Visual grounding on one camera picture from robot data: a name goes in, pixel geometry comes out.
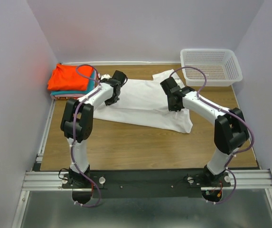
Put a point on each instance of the pink folded t shirt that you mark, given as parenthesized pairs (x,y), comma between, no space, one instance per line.
(64,95)

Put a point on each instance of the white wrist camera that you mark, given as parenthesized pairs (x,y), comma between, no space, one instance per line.
(178,81)
(105,76)

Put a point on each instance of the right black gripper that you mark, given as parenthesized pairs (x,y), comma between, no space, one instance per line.
(171,108)

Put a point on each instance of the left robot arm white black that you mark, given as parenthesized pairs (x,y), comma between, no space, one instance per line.
(77,126)

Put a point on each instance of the white plastic basket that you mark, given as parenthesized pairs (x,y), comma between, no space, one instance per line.
(220,66)

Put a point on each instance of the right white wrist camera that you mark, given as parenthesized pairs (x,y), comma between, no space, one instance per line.
(178,81)

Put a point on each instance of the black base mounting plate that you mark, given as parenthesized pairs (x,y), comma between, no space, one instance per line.
(159,183)

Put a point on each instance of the teal folded t shirt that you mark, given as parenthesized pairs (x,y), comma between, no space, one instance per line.
(90,87)

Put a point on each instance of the white t shirt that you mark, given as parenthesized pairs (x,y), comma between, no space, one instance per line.
(143,102)

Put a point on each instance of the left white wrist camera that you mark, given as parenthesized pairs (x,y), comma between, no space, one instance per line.
(105,76)

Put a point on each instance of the white back edge strip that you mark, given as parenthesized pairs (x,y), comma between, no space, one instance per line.
(116,63)

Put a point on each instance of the aluminium frame rail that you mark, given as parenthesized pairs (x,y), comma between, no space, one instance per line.
(247,203)

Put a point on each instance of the orange folded t shirt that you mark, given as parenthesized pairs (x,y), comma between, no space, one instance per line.
(65,77)

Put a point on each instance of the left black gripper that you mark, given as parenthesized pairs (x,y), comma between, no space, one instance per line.
(109,102)

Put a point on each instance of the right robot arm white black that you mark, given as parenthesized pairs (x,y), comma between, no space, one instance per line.
(230,132)

